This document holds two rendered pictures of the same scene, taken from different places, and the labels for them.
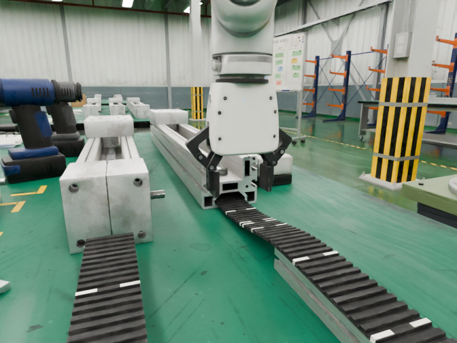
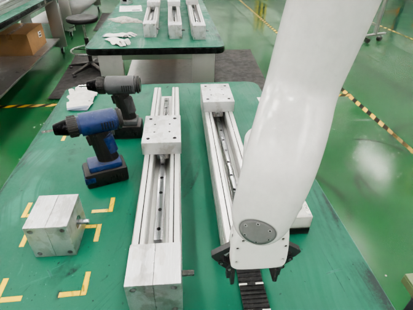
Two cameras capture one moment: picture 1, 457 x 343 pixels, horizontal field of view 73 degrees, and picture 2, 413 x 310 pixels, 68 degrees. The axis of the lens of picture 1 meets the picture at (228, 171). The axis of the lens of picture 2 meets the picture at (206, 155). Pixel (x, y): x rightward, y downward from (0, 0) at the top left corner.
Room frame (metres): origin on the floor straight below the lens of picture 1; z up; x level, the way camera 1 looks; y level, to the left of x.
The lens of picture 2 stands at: (0.08, -0.02, 1.37)
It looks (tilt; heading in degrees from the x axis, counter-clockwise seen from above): 35 degrees down; 14
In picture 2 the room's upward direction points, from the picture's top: 1 degrees clockwise
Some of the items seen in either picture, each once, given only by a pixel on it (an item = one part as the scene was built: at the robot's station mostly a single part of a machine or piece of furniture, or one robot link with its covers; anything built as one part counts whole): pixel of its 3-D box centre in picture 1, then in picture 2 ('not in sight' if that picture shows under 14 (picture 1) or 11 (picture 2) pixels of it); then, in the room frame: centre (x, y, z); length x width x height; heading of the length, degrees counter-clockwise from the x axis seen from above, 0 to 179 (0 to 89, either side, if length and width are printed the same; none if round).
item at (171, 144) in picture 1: (182, 144); (224, 148); (0.88, 0.13, 0.82); 0.80 x 0.10 x 0.09; 20
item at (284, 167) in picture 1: (264, 167); (286, 213); (0.66, -0.08, 0.81); 0.10 x 0.08 x 0.06; 110
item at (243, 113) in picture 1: (241, 113); (258, 236); (0.46, -0.02, 0.94); 0.10 x 0.07 x 0.11; 110
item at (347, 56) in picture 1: (336, 86); not in sight; (10.36, -3.48, 1.10); 3.30 x 0.90 x 2.20; 21
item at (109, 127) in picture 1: (110, 130); (163, 137); (0.82, 0.31, 0.87); 0.16 x 0.11 x 0.07; 20
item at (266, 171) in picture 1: (273, 168); (281, 264); (0.47, -0.07, 0.85); 0.03 x 0.03 x 0.07; 20
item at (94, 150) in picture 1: (112, 148); (163, 151); (0.82, 0.31, 0.82); 0.80 x 0.10 x 0.09; 20
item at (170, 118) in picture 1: (168, 120); (216, 100); (1.12, 0.21, 0.87); 0.16 x 0.11 x 0.07; 20
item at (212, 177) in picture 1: (206, 174); (225, 267); (0.44, 0.03, 0.85); 0.03 x 0.03 x 0.07; 20
